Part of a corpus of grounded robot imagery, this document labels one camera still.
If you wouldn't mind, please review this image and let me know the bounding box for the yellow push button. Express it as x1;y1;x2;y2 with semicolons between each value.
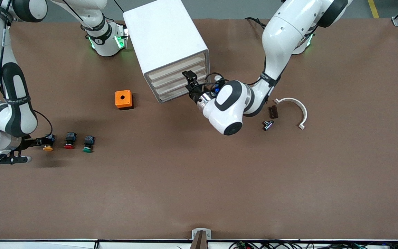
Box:
43;134;56;152

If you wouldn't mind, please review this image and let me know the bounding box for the white plastic drawer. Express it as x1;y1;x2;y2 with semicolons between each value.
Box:
150;64;208;87
146;53;208;81
157;82;210;103
153;73;209;96

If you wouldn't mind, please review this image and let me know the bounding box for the red push button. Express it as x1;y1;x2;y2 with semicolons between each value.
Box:
64;132;77;150

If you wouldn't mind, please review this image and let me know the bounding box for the white drawer cabinet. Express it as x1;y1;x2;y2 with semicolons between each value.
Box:
123;0;211;104

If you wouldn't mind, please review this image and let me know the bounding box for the green push button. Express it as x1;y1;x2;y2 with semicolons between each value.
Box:
83;136;95;153

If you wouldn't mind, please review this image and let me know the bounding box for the orange button box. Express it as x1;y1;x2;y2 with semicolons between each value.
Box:
115;90;134;110

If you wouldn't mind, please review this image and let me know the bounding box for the white curved plastic clamp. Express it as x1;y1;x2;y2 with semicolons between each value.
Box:
274;98;308;130

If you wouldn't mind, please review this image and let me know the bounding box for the black base power cable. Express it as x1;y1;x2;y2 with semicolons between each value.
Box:
244;17;267;30

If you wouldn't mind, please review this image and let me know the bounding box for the grey metal bracket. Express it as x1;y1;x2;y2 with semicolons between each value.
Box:
192;228;212;241

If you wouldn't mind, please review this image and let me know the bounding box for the tangled cable bundle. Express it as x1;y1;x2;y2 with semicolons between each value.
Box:
228;240;398;249

